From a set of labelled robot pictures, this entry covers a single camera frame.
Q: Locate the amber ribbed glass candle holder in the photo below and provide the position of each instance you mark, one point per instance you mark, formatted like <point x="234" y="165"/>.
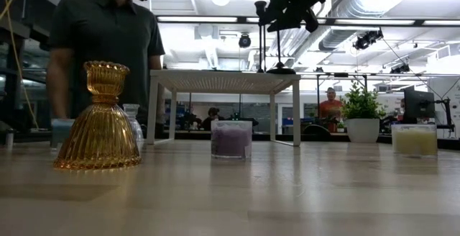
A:
<point x="100" y="135"/>

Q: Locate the person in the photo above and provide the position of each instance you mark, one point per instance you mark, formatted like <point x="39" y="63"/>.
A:
<point x="108" y="41"/>
<point x="212" y="118"/>
<point x="330" y="108"/>

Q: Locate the black aluminium table frame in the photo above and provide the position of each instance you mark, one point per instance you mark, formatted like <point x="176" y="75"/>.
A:
<point x="190" y="135"/>

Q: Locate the blue candle in glass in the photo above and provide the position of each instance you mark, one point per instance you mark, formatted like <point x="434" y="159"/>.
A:
<point x="61" y="133"/>

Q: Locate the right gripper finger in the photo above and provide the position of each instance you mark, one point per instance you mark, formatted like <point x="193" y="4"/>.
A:
<point x="285" y="23"/>

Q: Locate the white perforated metal shelf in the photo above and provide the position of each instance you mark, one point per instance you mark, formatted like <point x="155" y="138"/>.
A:
<point x="223" y="81"/>

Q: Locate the black ceiling spot lamp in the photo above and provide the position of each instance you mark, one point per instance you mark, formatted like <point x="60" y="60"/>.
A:
<point x="244" y="41"/>
<point x="366" y="40"/>
<point x="400" y="69"/>

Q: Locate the clear glass candle holder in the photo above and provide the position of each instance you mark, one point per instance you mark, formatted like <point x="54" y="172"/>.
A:
<point x="136" y="128"/>

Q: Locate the green plant in white pot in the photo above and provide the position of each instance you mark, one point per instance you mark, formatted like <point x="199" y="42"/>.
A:
<point x="363" y="130"/>

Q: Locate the purple candle in glass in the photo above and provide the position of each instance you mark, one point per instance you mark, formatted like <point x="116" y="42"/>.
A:
<point x="231" y="142"/>

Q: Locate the LED light strip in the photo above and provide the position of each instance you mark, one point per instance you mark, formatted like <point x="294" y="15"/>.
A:
<point x="442" y="22"/>
<point x="197" y="19"/>
<point x="373" y="22"/>

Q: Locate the black computer monitor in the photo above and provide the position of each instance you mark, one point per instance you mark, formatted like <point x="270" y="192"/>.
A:
<point x="418" y="104"/>

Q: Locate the yellow candle in glass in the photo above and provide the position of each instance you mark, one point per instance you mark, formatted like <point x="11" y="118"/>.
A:
<point x="413" y="142"/>

